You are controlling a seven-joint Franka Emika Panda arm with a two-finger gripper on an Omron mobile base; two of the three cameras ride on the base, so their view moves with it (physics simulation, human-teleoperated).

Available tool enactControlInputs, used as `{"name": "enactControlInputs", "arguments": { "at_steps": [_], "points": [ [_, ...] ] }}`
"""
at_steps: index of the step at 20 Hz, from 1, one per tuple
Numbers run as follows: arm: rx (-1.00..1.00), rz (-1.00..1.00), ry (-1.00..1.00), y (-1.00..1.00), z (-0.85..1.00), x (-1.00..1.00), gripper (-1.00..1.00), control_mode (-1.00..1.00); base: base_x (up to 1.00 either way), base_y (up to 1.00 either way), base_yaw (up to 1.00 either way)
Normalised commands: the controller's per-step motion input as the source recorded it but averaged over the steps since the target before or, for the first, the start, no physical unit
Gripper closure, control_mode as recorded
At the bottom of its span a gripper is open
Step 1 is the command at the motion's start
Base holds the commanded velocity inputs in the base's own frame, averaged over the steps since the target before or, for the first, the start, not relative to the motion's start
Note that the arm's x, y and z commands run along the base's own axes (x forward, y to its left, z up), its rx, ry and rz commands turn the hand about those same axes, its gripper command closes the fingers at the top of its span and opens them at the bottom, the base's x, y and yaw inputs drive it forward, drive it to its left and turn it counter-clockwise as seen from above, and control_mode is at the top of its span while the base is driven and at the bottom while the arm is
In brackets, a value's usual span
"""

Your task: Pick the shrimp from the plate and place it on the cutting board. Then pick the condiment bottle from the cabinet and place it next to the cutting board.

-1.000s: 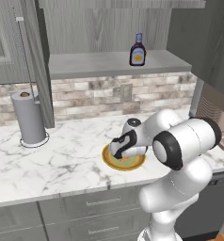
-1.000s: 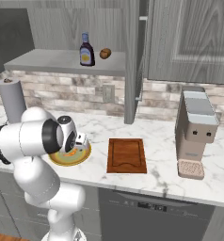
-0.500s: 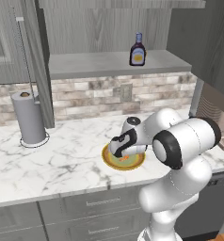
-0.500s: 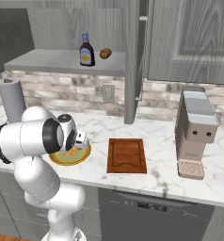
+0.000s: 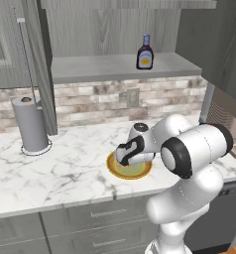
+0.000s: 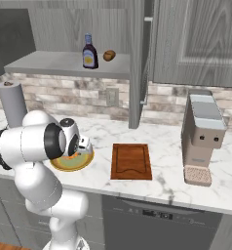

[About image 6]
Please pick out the grey closed cabinet door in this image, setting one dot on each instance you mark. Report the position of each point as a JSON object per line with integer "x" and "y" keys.
{"x": 199, "y": 42}

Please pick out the beige coffee machine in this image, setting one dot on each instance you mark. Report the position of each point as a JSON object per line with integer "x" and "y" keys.
{"x": 202, "y": 136}

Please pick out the dark condiment bottle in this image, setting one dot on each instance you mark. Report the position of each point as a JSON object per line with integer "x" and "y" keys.
{"x": 90, "y": 55}

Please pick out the brown wooden cutting board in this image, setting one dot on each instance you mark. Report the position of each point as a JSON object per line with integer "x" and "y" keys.
{"x": 131, "y": 161}

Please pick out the yellow plate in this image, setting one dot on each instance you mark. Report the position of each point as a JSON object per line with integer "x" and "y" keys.
{"x": 70, "y": 164}

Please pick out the grey open wall cabinet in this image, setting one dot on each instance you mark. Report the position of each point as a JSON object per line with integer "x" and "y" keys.
{"x": 69, "y": 63}

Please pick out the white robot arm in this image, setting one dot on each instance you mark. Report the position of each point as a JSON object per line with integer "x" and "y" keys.
{"x": 27, "y": 146}

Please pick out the orange shrimp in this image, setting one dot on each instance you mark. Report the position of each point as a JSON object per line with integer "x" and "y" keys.
{"x": 71, "y": 157}

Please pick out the grey base cabinet drawers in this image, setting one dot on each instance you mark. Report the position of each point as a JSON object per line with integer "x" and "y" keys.
{"x": 10, "y": 211}

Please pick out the grey paper towel roll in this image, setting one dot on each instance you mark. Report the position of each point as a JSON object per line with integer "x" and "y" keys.
{"x": 12, "y": 104}

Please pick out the grey dishwasher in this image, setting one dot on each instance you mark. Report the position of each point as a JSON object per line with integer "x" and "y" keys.
{"x": 153, "y": 224}

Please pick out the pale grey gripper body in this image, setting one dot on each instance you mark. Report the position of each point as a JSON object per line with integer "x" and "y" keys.
{"x": 85, "y": 150}

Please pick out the grey open cabinet door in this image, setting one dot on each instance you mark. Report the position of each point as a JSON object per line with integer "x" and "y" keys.
{"x": 10, "y": 39}
{"x": 146, "y": 58}

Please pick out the grey wall outlet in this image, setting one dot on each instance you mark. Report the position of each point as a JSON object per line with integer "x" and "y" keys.
{"x": 112, "y": 97}

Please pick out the grey base cabinet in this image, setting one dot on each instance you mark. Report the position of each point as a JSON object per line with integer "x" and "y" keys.
{"x": 230, "y": 232}

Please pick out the brown round potato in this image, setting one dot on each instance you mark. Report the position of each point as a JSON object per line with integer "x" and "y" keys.
{"x": 109, "y": 55}

